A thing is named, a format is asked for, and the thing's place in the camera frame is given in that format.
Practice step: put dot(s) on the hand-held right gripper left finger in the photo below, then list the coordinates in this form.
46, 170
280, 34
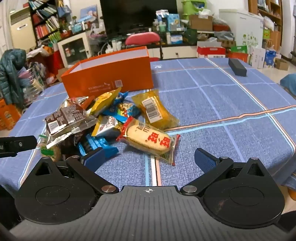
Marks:
94, 155

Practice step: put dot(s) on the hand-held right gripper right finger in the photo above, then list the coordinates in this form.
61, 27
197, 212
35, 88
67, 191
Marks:
204, 160

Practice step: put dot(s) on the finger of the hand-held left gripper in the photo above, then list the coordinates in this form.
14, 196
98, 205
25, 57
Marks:
9, 154
20, 143

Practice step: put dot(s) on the blue white wafer packet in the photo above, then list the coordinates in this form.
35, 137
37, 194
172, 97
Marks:
93, 142

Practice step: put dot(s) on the green snack packet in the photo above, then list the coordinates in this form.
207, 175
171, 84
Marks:
46, 151

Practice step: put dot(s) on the white snack packet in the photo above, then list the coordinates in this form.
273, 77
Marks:
106, 124

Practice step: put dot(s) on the brown silver cake packet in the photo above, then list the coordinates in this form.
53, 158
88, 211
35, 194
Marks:
69, 115

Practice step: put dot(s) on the red-edged rice cracker packet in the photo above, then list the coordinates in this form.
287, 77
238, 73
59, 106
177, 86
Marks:
145, 139

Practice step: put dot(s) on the orange silver snack packet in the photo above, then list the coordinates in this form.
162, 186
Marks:
86, 102

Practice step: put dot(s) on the yellow snack packet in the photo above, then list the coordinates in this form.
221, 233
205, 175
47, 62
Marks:
105, 100

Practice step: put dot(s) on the blue cookie packet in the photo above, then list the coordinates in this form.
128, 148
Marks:
126, 109

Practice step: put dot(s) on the clear yellow cake packet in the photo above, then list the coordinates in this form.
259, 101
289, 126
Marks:
153, 109

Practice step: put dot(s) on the orange cardboard box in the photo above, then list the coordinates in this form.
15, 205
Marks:
104, 78

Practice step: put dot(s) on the orange drink crates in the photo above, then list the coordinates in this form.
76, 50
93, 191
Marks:
7, 115

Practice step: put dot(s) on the blue plaid tablecloth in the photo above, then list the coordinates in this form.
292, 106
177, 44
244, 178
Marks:
208, 104

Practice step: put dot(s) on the teal puffer jacket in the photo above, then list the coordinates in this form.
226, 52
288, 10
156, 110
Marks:
11, 74

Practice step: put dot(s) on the long black box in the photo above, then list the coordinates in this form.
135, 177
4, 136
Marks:
237, 66

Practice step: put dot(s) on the red white gift box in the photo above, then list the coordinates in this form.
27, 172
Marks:
210, 52

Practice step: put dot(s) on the white glass-door cabinet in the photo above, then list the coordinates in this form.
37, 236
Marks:
74, 49

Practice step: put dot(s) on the white television stand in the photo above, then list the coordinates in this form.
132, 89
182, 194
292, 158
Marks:
178, 52

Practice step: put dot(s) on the green orange bag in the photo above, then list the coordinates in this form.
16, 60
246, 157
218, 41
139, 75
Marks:
238, 52

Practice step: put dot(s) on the beige air conditioner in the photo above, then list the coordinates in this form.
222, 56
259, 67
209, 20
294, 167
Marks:
22, 30

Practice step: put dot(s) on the white carton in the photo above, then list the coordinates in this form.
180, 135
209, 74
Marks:
257, 58

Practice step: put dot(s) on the blue denim cloth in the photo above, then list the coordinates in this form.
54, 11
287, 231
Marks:
288, 81

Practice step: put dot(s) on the blue carton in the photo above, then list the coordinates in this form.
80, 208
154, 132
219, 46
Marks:
269, 58

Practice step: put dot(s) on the dark green bag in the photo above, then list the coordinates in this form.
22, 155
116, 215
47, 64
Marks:
190, 34

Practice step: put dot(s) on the red chair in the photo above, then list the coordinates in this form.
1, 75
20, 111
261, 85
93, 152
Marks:
142, 38

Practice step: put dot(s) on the dark bookshelf with books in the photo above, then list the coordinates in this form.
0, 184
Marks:
44, 18

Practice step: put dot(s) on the brown cardboard box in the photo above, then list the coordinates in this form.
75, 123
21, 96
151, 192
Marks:
201, 22

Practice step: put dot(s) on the blue tissue boxes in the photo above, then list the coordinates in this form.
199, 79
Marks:
173, 20

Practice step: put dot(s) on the black television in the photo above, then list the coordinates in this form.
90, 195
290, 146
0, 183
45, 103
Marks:
138, 16

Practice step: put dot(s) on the green plastic stool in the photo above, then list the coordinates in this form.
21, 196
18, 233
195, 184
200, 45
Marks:
193, 7

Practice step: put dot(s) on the wooden shelf unit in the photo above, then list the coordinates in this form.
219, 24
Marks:
268, 14

